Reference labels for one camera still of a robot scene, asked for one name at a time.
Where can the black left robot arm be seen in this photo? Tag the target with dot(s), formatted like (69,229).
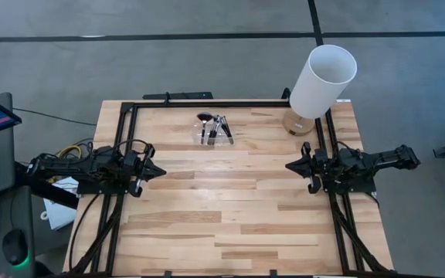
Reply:
(75,168)

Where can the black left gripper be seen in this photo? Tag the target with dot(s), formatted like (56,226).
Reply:
(133,166)

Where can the black aluminium table frame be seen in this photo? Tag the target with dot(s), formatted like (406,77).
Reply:
(207,104)

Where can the black diagonal bar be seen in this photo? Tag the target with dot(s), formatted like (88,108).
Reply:
(52,195)

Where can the black camera bar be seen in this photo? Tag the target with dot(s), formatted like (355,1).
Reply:
(184,95)

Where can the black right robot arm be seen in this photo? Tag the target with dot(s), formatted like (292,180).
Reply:
(369,164)

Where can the white shade wooden base lamp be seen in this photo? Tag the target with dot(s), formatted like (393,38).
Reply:
(323,85)

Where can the black computer mouse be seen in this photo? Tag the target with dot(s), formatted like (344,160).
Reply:
(14,247)

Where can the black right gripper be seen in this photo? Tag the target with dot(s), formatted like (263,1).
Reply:
(315,166)

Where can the clear acrylic brush organizer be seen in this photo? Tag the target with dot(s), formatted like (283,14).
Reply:
(199,139)

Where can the black fan makeup brush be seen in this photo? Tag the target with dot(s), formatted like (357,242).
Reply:
(204,116)

